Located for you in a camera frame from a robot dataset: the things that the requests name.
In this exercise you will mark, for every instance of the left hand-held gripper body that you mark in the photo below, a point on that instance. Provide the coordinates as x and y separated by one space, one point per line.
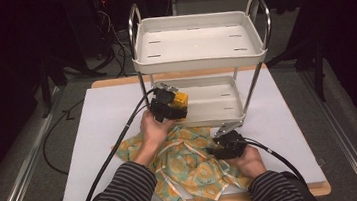
161 104

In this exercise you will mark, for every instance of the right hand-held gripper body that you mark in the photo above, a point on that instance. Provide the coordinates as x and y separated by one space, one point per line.
233 145

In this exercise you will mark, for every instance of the green and orange patterned scarf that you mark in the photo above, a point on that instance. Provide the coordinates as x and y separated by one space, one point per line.
187 170

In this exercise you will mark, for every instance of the white two-tier rack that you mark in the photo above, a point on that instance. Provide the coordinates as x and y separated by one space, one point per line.
195 41

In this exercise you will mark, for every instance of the person's right hand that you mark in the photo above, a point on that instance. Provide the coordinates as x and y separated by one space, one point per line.
250 163

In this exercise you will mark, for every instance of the person's left hand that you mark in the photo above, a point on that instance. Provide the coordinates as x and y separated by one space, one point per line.
155 133

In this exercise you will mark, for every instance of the white table mat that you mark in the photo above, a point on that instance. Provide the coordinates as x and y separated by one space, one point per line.
107 108

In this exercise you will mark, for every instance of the black stand legs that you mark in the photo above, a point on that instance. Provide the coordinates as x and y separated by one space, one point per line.
317 66
52 80

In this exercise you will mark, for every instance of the metal floor rail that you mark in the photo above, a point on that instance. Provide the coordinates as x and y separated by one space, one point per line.
23 170
344 130

